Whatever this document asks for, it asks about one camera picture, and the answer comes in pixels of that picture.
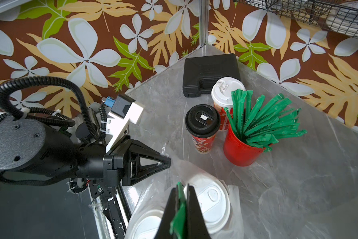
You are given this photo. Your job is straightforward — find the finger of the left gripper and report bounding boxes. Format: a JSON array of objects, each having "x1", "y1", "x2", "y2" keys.
[{"x1": 122, "y1": 140, "x2": 171, "y2": 186}]

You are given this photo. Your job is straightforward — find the red cup white lid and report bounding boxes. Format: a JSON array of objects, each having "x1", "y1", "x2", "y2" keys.
[
  {"x1": 211, "y1": 77, "x2": 246, "y2": 131},
  {"x1": 129, "y1": 209, "x2": 164, "y2": 239},
  {"x1": 188, "y1": 174, "x2": 231, "y2": 235}
]

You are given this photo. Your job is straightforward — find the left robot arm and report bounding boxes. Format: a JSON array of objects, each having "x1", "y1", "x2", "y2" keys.
[{"x1": 0, "y1": 76, "x2": 171, "y2": 187}]

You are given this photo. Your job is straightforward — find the black plastic tool case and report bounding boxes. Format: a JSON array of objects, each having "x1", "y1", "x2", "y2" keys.
[{"x1": 182, "y1": 54, "x2": 241, "y2": 98}]

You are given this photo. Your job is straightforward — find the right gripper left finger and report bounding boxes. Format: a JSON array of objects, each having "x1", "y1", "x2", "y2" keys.
[{"x1": 155, "y1": 186, "x2": 179, "y2": 239}]

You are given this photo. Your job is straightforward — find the green straw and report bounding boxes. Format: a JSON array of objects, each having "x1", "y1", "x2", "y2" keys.
[{"x1": 170, "y1": 182, "x2": 187, "y2": 239}]

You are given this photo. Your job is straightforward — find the green wrapped straws bundle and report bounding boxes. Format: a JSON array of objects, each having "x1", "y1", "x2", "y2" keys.
[{"x1": 224, "y1": 89, "x2": 307, "y2": 152}]

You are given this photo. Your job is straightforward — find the clear plastic carrier bag front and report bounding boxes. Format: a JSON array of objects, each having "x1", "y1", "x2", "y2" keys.
[{"x1": 125, "y1": 159, "x2": 244, "y2": 239}]

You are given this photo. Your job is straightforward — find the red cup white lid front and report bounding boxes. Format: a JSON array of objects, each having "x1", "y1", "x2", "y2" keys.
[{"x1": 129, "y1": 209, "x2": 164, "y2": 239}]

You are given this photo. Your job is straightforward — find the red cup black lid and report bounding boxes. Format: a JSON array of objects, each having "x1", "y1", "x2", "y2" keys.
[{"x1": 184, "y1": 104, "x2": 221, "y2": 154}]

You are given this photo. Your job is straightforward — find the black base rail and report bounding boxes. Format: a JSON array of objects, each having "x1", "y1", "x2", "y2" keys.
[{"x1": 88, "y1": 179, "x2": 131, "y2": 239}]

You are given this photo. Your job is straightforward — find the red plastic straw cup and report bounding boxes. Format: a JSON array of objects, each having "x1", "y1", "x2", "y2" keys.
[{"x1": 223, "y1": 126, "x2": 264, "y2": 167}]

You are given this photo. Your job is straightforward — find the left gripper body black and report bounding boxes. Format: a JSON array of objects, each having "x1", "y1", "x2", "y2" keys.
[{"x1": 103, "y1": 138, "x2": 137, "y2": 187}]

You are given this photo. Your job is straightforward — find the black wire basket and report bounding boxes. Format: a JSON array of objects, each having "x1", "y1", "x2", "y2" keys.
[{"x1": 239, "y1": 0, "x2": 358, "y2": 40}]

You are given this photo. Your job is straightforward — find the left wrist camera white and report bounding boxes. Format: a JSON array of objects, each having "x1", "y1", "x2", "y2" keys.
[{"x1": 104, "y1": 94, "x2": 145, "y2": 153}]

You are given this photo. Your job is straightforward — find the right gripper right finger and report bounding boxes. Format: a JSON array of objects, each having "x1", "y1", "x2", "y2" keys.
[{"x1": 186, "y1": 184, "x2": 211, "y2": 239}]

